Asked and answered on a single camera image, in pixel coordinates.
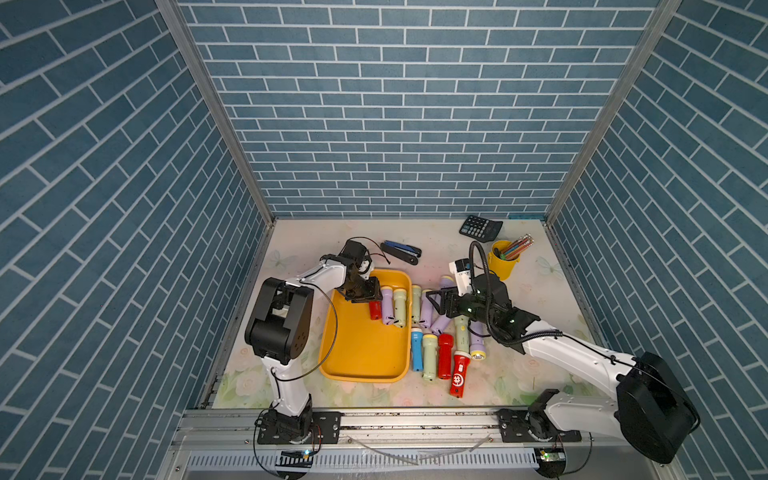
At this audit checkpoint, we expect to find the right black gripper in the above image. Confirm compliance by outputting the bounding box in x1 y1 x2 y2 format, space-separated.
426 286 494 329

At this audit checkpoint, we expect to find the dark red flashlight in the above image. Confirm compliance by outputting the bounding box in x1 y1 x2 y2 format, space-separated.
368 301 383 321

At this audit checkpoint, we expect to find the purple flashlight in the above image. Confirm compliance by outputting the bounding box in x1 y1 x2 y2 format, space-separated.
430 315 452 336
439 275 456 289
381 286 395 325
419 289 434 330
468 322 487 361

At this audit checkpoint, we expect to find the green flashlight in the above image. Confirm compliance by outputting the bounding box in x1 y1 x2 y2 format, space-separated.
422 334 438 382
393 288 407 328
453 315 470 354
411 284 422 326

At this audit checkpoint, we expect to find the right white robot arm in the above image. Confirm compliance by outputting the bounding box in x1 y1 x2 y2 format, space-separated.
422 274 701 464

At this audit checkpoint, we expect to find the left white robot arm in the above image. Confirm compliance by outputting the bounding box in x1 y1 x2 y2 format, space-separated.
244 239 382 419

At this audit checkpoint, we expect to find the green flashlight beside tray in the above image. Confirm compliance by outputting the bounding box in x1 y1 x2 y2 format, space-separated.
411 284 422 326

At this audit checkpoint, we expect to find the blue flashlight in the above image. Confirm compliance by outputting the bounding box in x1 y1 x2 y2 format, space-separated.
410 327 424 372

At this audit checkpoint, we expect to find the red flashlight lower plain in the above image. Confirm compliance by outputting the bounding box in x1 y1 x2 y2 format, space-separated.
437 333 454 380

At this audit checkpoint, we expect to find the black and blue stapler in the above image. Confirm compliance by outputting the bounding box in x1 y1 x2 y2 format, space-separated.
380 240 422 266

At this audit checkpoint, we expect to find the red flashlight white logo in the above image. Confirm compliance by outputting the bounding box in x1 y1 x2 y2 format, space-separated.
449 350 471 398

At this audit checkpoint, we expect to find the yellow pen cup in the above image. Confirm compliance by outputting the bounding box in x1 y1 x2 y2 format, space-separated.
488 240 519 281

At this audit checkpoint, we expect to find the black desk calculator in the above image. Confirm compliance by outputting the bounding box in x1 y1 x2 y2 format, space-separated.
459 215 503 243

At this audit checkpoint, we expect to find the coloured pens bundle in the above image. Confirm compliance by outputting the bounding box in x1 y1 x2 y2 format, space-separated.
495 234 534 261

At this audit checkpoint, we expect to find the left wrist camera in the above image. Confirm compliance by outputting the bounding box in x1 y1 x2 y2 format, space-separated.
356 255 374 278

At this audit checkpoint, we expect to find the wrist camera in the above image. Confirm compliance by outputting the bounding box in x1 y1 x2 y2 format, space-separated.
449 258 474 296
356 255 374 278

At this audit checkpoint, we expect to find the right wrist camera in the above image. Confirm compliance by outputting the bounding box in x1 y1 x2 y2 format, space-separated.
449 258 474 296

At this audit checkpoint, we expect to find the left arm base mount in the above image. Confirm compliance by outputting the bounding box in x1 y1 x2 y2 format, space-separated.
256 409 342 445

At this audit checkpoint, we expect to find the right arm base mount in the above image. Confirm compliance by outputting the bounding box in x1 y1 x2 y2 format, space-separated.
495 389 582 443

